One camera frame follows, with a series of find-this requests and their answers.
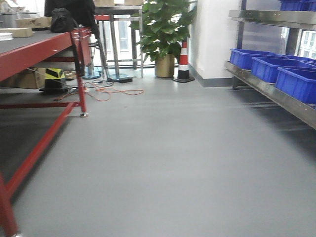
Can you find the orange white traffic cone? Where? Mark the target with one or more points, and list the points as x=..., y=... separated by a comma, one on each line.
x=183, y=75

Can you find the blue shelf bin near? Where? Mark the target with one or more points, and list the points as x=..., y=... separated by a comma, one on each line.
x=298, y=83

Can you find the black bag on table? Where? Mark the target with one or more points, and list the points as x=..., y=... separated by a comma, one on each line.
x=62, y=21

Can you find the cardboard box under table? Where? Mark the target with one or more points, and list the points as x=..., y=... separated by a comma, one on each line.
x=30, y=78

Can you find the cardboard box on table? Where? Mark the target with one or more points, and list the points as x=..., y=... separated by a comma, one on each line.
x=35, y=22

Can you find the green potted plant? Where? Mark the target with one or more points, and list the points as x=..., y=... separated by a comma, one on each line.
x=165, y=25

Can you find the blue shelf bin middle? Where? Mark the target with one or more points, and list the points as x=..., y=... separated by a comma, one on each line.
x=266, y=68

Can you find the stainless steel shelf rack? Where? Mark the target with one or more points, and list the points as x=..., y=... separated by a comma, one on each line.
x=240, y=62

